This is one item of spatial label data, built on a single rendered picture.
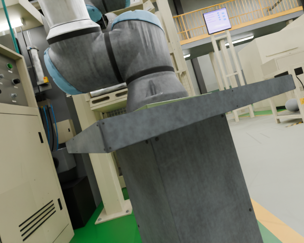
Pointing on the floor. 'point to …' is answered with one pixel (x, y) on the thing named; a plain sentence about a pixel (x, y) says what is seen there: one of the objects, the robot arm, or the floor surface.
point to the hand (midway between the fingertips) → (104, 29)
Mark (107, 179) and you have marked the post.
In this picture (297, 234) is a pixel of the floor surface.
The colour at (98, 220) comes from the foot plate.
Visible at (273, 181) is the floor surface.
